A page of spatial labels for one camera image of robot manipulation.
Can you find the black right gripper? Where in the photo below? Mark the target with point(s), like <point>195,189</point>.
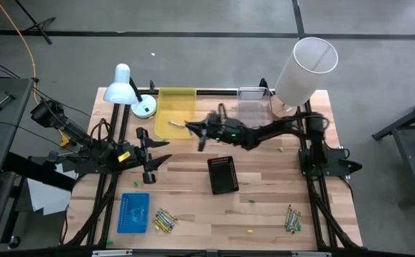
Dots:
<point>211,133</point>

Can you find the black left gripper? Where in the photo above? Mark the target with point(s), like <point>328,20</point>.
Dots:
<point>146,157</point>

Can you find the yellow plastic bin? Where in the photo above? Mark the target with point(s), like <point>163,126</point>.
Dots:
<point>173,107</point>

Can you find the blue plastic basket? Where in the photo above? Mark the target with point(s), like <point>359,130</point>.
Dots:
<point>132,214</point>

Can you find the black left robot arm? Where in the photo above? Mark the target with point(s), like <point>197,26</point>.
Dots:
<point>104,157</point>

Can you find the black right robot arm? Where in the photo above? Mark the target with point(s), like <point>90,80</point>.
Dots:
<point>264,133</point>

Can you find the yellow tag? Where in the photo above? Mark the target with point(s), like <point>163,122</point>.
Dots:
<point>124,156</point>

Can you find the black plastic basket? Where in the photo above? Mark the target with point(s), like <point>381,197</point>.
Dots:
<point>223,176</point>

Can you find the clear plastic bin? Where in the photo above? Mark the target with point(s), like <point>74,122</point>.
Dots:
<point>254,103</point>

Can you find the white gooseneck desk lamp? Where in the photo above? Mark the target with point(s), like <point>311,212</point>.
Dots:
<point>120,89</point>

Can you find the white paper sheets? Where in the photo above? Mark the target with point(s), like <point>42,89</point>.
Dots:
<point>47,200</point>

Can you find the grey side desk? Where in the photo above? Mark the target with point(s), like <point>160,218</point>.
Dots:
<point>15,107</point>

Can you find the black caster wheel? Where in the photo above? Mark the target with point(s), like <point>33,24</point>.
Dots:
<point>14,242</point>

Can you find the black tripod stand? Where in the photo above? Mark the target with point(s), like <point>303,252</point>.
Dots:
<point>35,25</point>

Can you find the black metal cart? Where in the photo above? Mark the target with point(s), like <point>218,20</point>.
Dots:
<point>410,153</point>

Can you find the black aluminium table frame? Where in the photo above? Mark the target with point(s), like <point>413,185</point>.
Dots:
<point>216,92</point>

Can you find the silver metal bracket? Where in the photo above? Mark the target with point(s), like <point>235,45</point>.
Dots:
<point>311,254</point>
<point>111,253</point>

